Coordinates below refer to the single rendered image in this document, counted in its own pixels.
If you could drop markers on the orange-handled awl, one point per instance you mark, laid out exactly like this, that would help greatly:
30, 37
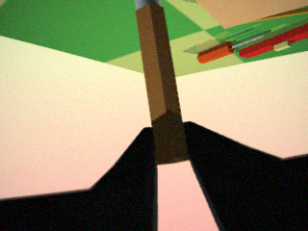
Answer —
220, 51

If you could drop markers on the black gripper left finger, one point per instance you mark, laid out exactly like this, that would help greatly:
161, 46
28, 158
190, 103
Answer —
125, 198

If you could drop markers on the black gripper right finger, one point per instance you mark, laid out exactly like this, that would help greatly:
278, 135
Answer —
246, 188

